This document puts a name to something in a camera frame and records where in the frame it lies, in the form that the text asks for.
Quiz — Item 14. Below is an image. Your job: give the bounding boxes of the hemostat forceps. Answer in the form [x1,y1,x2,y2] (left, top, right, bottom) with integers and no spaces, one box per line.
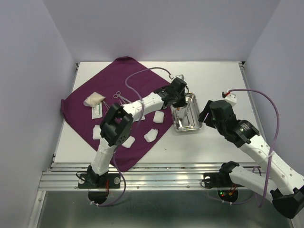
[185,102,190,125]
[103,100,110,110]

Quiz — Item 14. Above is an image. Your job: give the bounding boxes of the suture packet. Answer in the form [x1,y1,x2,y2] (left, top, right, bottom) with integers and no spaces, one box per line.
[91,103,103,119]

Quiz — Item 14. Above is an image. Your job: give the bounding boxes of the bag of cotton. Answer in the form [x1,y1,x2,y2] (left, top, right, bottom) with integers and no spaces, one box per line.
[83,92,105,107]

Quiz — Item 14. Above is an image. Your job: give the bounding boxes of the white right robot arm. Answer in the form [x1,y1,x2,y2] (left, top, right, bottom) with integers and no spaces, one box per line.
[199,100,304,219]

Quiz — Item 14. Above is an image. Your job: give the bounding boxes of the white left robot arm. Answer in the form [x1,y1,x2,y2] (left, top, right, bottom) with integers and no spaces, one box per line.
[87,78,188,187]

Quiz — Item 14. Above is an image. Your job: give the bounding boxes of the surgical scissors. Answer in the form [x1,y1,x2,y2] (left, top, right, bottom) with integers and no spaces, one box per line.
[113,91,131,103]

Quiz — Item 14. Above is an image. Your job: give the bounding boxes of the steel tray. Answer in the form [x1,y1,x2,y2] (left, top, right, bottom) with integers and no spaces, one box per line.
[171,92,202,133]

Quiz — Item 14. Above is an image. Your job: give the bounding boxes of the gauze pad middle right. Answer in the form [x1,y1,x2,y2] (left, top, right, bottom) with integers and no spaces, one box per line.
[153,111,164,124]

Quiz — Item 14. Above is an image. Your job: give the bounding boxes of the gauze pad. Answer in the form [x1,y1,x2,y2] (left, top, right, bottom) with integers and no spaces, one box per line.
[153,111,164,124]
[92,125,101,140]
[144,129,158,143]
[122,136,135,149]

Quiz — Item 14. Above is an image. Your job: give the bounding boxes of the gauze pad bottom right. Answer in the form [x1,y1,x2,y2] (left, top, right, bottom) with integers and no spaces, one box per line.
[144,129,158,143]

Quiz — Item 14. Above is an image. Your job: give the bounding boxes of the purple cloth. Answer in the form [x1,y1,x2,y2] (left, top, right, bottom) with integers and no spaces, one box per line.
[55,57,173,171]

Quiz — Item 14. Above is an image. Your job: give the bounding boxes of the gauze pad bottom centre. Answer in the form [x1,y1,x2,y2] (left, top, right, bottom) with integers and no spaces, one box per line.
[122,136,135,149]

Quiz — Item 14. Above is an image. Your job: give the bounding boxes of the gauze pad far left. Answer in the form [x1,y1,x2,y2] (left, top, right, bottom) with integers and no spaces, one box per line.
[92,125,101,140]

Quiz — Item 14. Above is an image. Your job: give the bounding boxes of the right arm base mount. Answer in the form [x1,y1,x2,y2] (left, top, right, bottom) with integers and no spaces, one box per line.
[200,161,247,204]

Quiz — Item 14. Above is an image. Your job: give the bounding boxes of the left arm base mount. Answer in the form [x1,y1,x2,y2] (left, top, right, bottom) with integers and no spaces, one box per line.
[76,165,122,207]

